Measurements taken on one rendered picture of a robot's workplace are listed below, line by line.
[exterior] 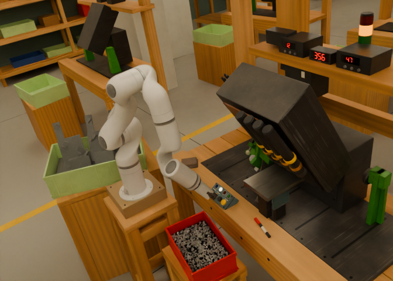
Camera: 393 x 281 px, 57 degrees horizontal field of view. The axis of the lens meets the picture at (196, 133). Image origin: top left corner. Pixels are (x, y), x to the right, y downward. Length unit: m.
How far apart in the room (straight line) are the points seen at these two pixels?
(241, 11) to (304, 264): 1.38
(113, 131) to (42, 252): 1.82
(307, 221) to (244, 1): 1.24
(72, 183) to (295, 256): 1.40
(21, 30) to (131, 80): 6.30
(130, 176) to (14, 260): 1.74
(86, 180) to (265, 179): 1.19
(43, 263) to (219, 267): 1.92
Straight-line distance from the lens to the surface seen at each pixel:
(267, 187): 1.58
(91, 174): 2.33
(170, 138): 1.46
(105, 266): 2.80
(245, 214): 1.80
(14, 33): 7.70
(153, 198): 1.99
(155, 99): 1.41
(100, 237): 2.61
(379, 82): 1.50
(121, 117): 1.67
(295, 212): 1.80
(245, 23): 2.21
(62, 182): 2.37
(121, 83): 1.48
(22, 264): 3.36
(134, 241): 2.03
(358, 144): 1.67
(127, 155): 1.87
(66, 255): 3.23
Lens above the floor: 2.13
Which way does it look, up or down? 30 degrees down
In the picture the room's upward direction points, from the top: 9 degrees counter-clockwise
